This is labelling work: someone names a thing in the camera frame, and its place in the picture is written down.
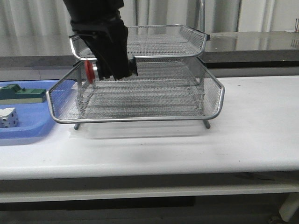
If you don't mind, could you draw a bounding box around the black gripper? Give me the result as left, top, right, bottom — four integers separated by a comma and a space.
71, 10, 129, 80

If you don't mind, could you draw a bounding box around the red emergency stop button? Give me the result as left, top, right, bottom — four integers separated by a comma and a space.
84, 56, 138, 84

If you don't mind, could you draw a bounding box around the silver mesh tray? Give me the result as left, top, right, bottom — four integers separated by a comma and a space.
47, 57, 225, 124
69, 24, 211, 61

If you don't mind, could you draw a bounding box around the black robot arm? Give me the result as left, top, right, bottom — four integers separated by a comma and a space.
64, 0, 129, 80

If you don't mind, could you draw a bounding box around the blue plastic tray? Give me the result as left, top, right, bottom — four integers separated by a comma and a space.
0, 79, 75, 140

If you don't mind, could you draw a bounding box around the green terminal block component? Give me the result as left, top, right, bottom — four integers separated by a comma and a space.
0, 84, 46, 105

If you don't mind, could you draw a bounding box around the white electrical block component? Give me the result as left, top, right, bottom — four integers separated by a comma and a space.
0, 107, 18, 128

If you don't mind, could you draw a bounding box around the grey stone counter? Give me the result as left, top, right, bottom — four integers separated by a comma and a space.
0, 31, 299, 69

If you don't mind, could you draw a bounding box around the white table leg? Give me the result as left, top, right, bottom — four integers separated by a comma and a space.
278, 193, 299, 222

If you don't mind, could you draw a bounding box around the grey metal rack frame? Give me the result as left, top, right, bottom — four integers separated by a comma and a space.
73, 0, 211, 131

